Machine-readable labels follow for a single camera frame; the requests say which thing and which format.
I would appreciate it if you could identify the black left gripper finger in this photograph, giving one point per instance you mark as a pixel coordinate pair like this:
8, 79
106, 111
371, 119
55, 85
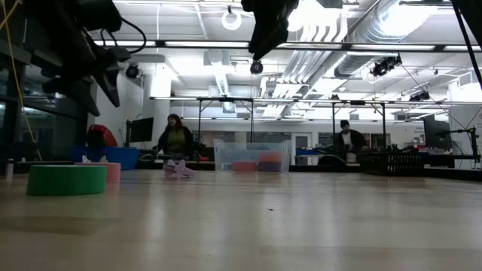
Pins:
110, 83
75, 92

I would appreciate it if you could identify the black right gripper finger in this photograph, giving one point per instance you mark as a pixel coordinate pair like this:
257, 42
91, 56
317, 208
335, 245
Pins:
263, 34
287, 22

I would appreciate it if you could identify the red stapler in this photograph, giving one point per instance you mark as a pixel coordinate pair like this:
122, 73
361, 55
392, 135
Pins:
101, 135

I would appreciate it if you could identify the green tape roll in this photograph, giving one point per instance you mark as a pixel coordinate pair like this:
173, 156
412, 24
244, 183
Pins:
66, 180

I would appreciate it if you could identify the pink tape roll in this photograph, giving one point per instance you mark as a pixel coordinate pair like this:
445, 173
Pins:
113, 173

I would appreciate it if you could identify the orange tape roll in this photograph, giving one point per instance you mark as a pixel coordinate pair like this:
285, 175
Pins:
270, 157

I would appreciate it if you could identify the purple tape roll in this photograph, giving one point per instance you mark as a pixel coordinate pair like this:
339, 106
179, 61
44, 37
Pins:
270, 167

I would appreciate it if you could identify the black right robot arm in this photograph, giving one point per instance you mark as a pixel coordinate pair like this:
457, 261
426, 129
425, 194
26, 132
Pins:
476, 22

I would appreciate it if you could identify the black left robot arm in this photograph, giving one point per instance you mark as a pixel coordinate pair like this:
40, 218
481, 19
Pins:
64, 19

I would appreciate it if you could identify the black ceiling spotlight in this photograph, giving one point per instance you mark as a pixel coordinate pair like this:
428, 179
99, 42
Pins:
384, 66
257, 67
132, 71
420, 96

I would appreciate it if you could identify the white round ceiling fixture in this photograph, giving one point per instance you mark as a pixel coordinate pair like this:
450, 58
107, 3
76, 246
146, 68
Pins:
226, 20

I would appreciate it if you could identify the black computer monitor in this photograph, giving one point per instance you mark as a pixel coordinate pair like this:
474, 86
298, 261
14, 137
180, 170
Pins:
141, 130
437, 131

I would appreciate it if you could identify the long ceiling light bar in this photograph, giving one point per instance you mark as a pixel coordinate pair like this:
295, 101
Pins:
207, 44

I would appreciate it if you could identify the blue plastic bin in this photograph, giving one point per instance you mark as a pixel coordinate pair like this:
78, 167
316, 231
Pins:
124, 157

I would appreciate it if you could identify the person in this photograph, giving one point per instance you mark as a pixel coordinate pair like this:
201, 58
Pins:
348, 139
176, 139

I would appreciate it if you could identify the white bottle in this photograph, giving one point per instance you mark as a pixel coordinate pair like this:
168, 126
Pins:
9, 169

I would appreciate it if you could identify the clear plastic bin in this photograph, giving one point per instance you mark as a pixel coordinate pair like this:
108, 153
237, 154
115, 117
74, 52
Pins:
222, 154

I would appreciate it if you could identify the black rounded chair back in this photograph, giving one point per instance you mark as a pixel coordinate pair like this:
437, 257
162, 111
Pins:
331, 160

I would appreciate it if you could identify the black plastic basket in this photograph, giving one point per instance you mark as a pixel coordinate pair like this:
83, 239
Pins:
391, 162

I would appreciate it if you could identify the black metal gantry frame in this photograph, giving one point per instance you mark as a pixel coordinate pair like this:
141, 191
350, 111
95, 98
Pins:
383, 120
252, 113

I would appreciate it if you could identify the black aluminium table frame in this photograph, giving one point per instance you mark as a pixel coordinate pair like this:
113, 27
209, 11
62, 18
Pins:
301, 168

